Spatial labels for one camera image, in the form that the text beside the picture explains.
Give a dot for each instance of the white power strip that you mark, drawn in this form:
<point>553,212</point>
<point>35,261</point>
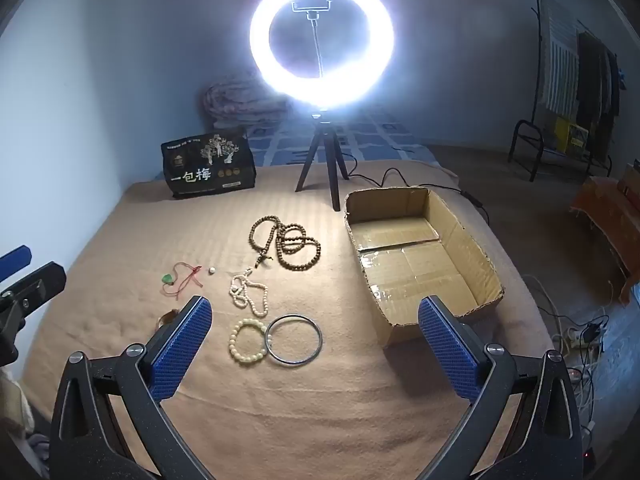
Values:
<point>580,340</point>

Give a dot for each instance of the black tripod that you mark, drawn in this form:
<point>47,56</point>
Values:
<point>330,160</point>

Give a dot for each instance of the dark hanging clothes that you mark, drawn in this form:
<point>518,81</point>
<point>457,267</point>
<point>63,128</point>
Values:
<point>595,85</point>

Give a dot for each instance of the cardboard box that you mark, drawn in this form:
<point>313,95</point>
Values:
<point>425,270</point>

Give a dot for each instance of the folded patterned quilt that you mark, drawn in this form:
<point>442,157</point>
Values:
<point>235,102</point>

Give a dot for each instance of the orange cloth covered furniture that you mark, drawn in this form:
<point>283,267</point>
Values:
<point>610,210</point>

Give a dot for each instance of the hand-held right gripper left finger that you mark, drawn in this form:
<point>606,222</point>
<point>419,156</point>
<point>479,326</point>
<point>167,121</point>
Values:
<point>180,345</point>

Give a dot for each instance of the black clothes rack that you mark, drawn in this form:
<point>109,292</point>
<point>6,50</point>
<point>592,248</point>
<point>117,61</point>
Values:
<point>536,10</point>

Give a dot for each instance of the metal phone holder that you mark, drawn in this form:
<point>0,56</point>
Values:
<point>313,16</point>

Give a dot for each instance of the metal bangle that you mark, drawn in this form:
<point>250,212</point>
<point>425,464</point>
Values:
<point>293,362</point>

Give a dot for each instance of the black printed box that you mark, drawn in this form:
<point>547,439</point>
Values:
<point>210,175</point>

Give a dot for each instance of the yellow box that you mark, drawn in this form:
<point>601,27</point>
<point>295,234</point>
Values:
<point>570,135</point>

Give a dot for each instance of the brown cardboard carton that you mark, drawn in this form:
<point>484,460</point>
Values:
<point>631,180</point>

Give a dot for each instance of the blue patterned bed sheet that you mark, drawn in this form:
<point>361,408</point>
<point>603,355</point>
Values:
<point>370,135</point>

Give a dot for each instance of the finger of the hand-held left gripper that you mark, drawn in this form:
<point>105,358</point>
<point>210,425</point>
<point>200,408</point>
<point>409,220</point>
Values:
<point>35,285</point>
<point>15,260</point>

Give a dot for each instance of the pale striped hanging cloth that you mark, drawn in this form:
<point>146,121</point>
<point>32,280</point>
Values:
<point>557,60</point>

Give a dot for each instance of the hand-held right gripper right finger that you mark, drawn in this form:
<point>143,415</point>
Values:
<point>450,345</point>

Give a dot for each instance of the amber pendant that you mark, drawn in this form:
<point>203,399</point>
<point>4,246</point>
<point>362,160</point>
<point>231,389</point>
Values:
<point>167,318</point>

